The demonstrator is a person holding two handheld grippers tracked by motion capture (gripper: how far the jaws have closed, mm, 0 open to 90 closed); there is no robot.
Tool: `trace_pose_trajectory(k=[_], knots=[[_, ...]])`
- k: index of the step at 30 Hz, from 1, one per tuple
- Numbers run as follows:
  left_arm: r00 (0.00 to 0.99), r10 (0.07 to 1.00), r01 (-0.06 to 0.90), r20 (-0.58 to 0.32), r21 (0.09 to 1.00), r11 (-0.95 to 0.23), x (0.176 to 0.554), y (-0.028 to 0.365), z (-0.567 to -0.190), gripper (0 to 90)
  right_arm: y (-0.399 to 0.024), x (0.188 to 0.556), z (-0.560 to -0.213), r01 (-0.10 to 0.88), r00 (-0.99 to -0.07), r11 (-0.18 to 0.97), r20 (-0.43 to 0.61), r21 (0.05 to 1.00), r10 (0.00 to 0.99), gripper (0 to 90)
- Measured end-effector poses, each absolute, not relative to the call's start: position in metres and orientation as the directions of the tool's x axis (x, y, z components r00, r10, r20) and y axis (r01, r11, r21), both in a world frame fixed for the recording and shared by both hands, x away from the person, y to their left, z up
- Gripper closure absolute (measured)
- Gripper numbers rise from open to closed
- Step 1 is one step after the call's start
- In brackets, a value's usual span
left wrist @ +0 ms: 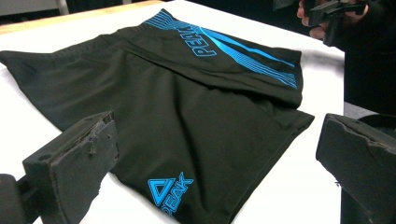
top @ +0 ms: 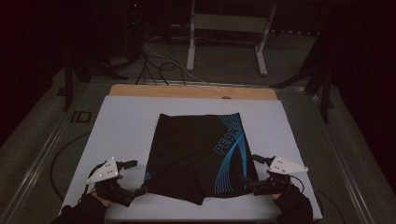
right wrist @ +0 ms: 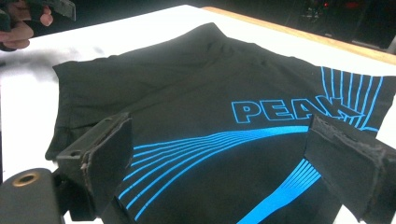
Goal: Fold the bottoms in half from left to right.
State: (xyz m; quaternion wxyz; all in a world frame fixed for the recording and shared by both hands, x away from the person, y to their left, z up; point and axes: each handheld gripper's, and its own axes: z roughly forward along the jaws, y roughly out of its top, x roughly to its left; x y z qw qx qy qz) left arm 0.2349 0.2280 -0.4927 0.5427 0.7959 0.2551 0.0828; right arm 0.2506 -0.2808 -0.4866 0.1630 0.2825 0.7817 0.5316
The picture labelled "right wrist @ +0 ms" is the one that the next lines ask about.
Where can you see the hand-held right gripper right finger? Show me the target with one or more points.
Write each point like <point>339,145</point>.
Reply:
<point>348,168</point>

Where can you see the black shorts with blue print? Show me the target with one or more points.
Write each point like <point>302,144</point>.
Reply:
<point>193,93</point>

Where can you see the dark equipment rack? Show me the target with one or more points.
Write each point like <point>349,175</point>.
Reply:
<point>323,14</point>

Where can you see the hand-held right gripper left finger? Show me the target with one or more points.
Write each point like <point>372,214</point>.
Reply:
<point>106,155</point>

